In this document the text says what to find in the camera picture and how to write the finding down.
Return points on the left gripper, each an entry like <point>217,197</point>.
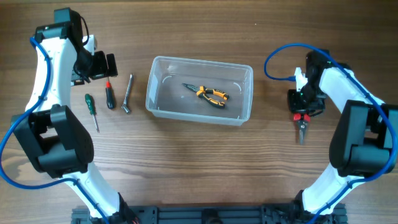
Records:
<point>104,65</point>

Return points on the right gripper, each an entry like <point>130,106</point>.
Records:
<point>301,111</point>

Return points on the red handle wire stripper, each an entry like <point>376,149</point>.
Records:
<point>302,121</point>

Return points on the orange black needle-nose pliers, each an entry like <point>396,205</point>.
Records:
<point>204,93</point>

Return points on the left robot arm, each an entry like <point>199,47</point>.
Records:
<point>52,137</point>

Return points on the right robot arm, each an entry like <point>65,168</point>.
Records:
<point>364,144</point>

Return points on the clear plastic container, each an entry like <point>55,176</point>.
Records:
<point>168,98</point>

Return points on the black red screwdriver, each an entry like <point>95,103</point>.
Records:
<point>110,101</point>

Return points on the silver socket wrench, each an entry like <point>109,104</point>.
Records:
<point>124,106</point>

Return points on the green handle screwdriver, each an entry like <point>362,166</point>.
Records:
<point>90,103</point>

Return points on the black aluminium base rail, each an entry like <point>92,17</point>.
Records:
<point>261,214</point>

